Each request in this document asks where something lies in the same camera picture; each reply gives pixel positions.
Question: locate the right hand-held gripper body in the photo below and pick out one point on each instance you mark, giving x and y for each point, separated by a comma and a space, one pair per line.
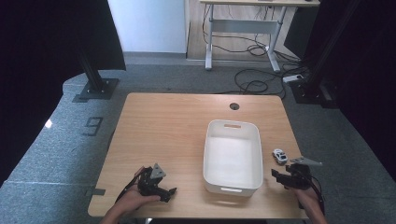
299, 179

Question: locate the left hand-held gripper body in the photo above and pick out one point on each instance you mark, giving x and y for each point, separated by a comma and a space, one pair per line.
148, 183

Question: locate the white toy car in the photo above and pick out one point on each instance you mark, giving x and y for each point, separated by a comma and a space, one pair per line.
280, 156

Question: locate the white plastic bin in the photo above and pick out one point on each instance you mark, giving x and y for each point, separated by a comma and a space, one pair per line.
233, 155

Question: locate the person's right hand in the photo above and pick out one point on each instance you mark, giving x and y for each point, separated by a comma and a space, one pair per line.
306, 196

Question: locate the person's left hand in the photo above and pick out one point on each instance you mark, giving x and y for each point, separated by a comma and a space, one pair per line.
132, 200

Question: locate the grey floor tape strip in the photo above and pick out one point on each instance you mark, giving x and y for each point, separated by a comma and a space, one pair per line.
96, 191

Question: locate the black metal stand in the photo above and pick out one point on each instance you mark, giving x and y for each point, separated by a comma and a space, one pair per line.
311, 84
95, 82

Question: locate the white power strip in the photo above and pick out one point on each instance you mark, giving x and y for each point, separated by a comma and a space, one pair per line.
292, 78

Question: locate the black curtain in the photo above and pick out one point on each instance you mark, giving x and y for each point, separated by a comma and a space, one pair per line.
37, 62
367, 77

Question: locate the wooden desk with white legs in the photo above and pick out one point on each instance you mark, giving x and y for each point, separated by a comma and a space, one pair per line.
246, 26

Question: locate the white partition panel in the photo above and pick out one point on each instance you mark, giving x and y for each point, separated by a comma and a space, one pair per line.
149, 26

